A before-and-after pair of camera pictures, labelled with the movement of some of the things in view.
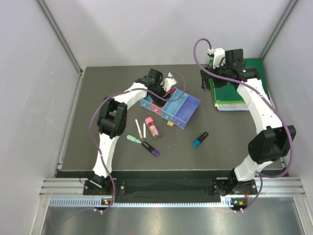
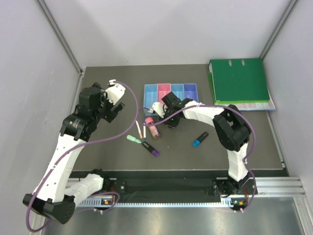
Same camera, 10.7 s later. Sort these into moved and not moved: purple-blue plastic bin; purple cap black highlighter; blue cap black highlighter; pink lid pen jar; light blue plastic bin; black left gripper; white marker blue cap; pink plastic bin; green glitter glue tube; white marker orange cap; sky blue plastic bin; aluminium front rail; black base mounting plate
Moved: black left gripper; light blue plastic bin; pink plastic bin; sky blue plastic bin; purple-blue plastic bin
Not moved: aluminium front rail; purple cap black highlighter; pink lid pen jar; white marker blue cap; white marker orange cap; blue cap black highlighter; black base mounting plate; green glitter glue tube
